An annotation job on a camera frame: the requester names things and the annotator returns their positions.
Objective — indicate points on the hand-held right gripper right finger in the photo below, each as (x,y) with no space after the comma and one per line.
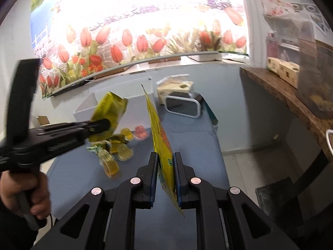
(178,179)

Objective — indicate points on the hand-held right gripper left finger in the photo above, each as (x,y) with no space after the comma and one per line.
(153,179)

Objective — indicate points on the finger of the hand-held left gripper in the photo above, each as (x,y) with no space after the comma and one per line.
(97,127)

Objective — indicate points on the white cardboard box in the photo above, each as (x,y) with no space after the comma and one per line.
(85,106)

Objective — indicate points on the large yellow snack bag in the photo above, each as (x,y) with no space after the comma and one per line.
(162,140)

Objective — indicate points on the person's left forearm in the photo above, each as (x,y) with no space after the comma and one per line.
(13,231)

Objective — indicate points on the person's left hand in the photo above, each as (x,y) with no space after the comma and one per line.
(39,198)

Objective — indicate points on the small yellow green snack packet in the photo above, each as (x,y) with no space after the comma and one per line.
(95,151)
(117,140)

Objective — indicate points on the small brown cardboard box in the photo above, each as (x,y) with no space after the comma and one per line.
(43,120)

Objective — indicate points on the pink jelly cup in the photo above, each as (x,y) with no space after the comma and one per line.
(140,132)

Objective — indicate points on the blue tablecloth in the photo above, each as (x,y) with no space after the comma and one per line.
(197,140)

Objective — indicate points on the black white table clock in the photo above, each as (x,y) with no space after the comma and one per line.
(182,105)

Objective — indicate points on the beige tissue pack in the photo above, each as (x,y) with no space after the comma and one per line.
(174,88)

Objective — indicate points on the tulip print roller blind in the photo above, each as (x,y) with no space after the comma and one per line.
(130,31)

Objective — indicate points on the white foam block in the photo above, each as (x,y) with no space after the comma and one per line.
(205,56)

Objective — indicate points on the wooden shelf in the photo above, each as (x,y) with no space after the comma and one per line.
(286,96)

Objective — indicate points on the white curtain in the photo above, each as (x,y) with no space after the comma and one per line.
(256,23)

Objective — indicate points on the clear plastic bag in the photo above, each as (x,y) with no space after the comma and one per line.
(316,70)

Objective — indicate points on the white storage rack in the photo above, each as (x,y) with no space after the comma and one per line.
(285,35)

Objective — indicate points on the floral pouch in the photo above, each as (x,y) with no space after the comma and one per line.
(277,5)

